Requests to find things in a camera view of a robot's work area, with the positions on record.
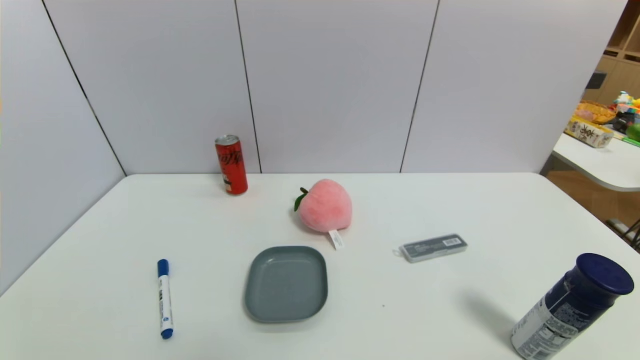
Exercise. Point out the red cola can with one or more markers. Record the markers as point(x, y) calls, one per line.
point(232, 167)

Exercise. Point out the grey square dish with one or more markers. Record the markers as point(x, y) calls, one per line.
point(286, 285)

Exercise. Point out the pink plush peach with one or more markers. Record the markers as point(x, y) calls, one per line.
point(325, 206)

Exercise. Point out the grey plastic case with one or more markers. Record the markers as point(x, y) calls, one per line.
point(435, 248)

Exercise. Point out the blue white marker pen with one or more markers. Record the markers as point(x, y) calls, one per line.
point(165, 300)

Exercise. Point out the patterned cardboard box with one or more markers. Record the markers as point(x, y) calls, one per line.
point(588, 132)

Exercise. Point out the dark blue canister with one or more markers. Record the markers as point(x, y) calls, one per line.
point(570, 306)

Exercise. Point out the white side table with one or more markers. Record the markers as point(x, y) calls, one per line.
point(600, 161)

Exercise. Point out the woven orange basket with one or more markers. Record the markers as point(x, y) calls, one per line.
point(595, 111)

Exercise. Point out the dark grey panel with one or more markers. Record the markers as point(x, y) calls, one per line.
point(596, 80)

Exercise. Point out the black chair leg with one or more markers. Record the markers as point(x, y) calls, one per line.
point(631, 232)

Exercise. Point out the colourful toy pile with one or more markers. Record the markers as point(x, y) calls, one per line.
point(627, 107)

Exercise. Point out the wooden shelf unit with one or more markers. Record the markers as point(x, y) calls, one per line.
point(622, 70)

